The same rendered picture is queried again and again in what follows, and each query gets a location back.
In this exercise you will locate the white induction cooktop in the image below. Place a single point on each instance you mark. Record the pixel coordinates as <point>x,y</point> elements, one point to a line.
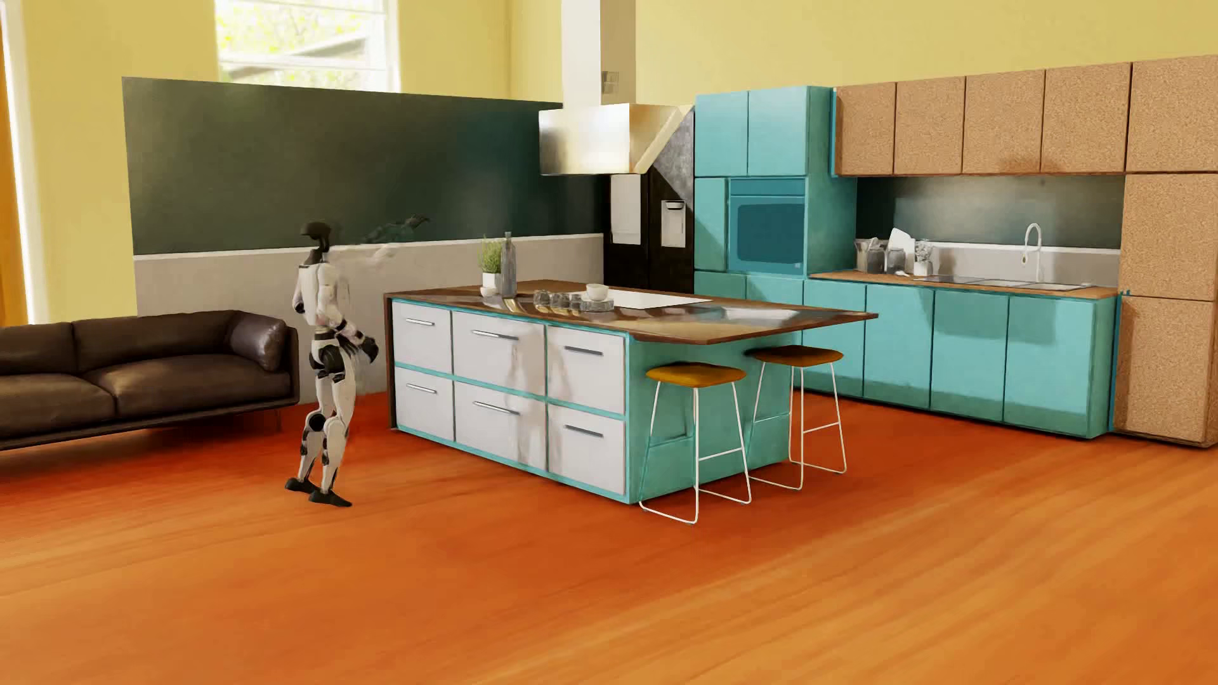
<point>657,300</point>

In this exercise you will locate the white cutting board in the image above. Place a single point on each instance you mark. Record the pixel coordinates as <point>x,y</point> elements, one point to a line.
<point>902,240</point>

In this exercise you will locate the grey glass bottle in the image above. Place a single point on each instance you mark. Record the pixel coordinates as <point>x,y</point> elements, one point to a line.
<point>508,271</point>

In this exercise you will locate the cork tall cabinet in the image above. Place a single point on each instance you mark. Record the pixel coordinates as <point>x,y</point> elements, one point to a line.
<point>1168,323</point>

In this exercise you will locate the teal tall cabinet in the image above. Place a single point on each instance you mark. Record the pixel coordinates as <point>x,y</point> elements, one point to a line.
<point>752,133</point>

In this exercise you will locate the grey storage jar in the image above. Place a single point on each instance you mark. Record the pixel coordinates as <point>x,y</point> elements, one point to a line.
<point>895,261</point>

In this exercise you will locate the small potted green plant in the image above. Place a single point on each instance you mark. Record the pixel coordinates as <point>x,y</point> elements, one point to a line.
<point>490,259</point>

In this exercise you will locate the white storage jar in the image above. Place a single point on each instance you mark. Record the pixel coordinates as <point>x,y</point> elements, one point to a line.
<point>922,263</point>

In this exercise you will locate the white bowl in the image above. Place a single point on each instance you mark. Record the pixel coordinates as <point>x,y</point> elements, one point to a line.
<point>597,291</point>

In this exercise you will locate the teal kitchen island white drawers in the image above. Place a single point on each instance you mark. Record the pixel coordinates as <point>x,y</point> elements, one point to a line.
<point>504,371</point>

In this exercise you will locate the steel range hood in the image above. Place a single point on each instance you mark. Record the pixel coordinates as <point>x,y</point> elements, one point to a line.
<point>599,138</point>

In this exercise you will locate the dark brown leather sofa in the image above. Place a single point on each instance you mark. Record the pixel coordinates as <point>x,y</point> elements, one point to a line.
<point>143,376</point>

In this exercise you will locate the teal built-in wall oven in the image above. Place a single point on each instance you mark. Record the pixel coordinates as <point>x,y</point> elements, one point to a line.
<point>767,228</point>

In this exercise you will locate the steel kitchen sink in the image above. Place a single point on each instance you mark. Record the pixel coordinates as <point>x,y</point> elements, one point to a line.
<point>999,283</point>

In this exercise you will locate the bright window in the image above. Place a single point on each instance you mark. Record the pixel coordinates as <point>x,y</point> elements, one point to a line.
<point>304,43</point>

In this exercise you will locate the cork upper wall cabinets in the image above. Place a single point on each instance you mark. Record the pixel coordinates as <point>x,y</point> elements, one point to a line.
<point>999,119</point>

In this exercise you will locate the white humanoid robot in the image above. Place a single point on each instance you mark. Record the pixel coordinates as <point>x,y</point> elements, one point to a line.
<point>320,297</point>

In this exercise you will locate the grey utensil holder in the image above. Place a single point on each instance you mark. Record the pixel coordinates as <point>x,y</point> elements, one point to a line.
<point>868,259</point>

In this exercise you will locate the teal base cabinets wooden counter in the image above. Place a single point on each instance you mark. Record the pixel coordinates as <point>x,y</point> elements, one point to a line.
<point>961,352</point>

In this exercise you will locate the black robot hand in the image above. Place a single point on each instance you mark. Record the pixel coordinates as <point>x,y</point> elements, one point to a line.
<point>368,350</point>
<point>398,228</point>

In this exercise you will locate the black refrigerator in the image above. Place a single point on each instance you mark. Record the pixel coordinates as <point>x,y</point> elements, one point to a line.
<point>652,262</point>

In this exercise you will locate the orange curtain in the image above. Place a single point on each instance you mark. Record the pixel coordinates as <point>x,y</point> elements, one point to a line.
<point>9,190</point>

